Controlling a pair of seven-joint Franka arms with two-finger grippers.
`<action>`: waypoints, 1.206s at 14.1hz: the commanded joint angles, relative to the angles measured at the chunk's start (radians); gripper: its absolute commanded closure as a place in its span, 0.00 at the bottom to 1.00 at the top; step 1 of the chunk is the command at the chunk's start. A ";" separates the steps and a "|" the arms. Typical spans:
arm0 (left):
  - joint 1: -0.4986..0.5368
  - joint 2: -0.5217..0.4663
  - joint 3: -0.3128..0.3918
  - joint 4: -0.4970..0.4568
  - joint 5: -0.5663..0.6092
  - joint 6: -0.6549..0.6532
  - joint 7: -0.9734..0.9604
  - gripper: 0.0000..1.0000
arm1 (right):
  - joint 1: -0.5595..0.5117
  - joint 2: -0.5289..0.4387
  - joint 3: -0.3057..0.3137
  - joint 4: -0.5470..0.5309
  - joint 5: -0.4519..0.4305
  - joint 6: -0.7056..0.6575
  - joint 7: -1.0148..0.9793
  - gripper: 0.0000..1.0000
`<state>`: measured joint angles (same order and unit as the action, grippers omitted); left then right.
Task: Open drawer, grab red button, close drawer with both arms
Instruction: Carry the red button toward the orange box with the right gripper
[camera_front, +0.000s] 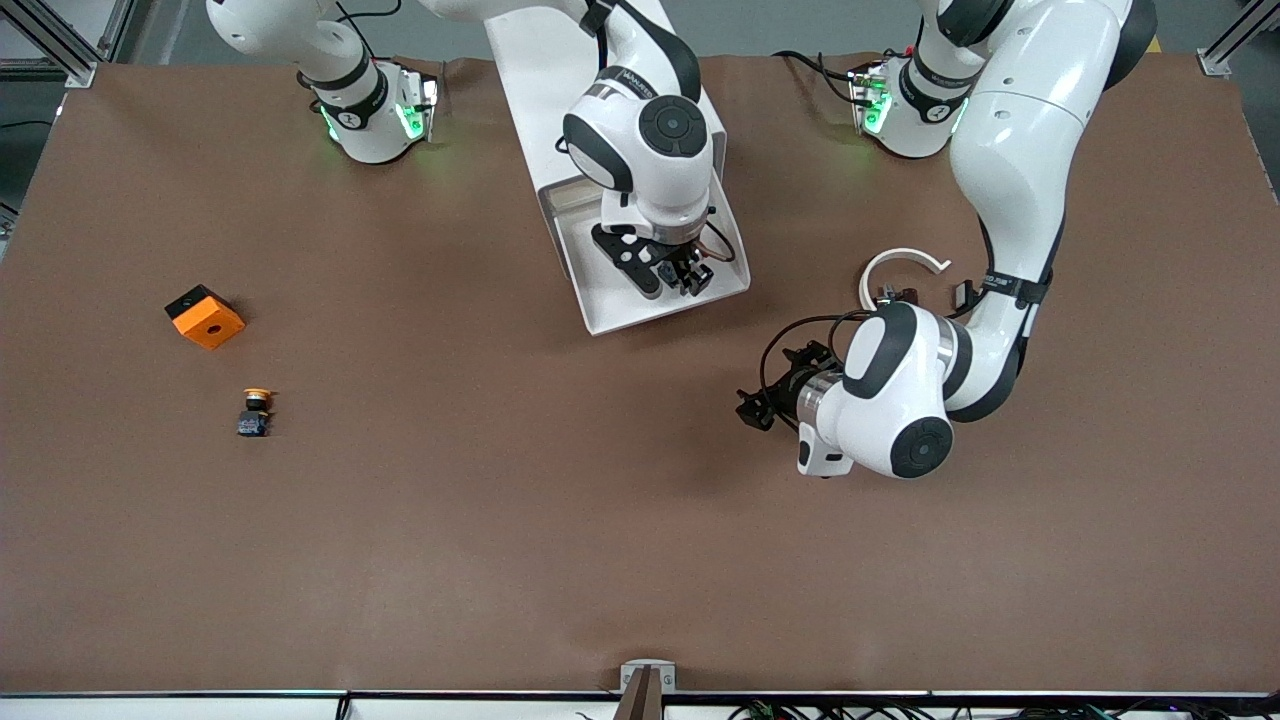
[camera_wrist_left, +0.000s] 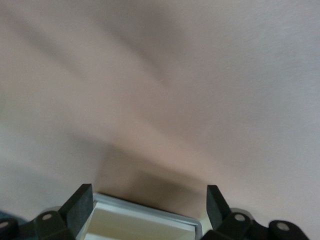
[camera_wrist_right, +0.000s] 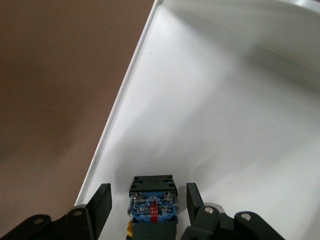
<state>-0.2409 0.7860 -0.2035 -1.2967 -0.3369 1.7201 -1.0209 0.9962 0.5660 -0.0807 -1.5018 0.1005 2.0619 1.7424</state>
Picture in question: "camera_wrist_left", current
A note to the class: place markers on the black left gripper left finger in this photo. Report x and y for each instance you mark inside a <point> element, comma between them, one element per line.
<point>77,210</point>

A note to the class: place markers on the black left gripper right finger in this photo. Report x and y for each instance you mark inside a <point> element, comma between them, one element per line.
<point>217,215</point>

